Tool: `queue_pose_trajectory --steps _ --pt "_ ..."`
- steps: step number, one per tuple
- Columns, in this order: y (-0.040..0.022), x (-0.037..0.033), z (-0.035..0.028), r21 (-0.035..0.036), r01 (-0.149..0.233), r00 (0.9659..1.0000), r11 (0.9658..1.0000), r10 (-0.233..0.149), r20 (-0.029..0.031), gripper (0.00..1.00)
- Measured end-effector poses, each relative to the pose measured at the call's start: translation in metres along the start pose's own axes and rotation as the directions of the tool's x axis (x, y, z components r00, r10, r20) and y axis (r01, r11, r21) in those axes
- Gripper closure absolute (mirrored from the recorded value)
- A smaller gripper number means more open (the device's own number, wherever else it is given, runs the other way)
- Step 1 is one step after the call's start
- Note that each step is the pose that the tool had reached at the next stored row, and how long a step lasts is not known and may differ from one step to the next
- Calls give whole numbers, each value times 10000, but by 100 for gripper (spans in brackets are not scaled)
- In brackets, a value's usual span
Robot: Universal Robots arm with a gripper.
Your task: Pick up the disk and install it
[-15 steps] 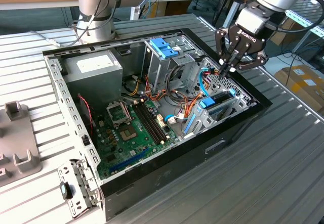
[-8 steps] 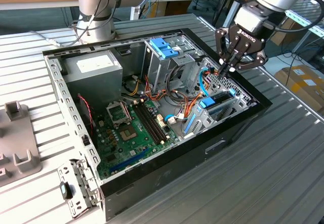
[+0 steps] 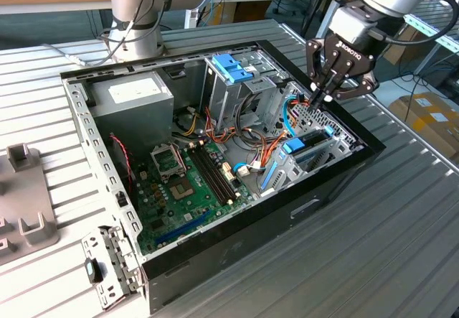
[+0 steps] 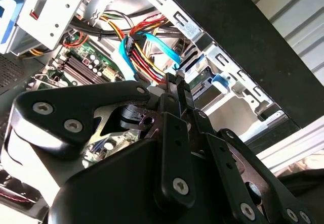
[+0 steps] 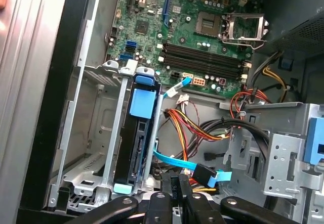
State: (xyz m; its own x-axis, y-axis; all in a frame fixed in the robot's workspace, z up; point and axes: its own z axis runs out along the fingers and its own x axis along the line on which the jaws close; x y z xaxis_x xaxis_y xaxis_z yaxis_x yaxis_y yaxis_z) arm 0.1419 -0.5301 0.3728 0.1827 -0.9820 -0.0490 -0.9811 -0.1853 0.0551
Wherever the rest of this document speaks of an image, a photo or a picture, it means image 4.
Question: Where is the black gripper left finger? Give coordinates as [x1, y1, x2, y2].
[10, 72, 197, 211]

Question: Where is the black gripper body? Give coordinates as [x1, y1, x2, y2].
[47, 137, 238, 224]

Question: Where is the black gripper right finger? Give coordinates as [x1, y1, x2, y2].
[176, 72, 317, 224]

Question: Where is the light blue data wire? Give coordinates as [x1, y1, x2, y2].
[118, 32, 182, 81]

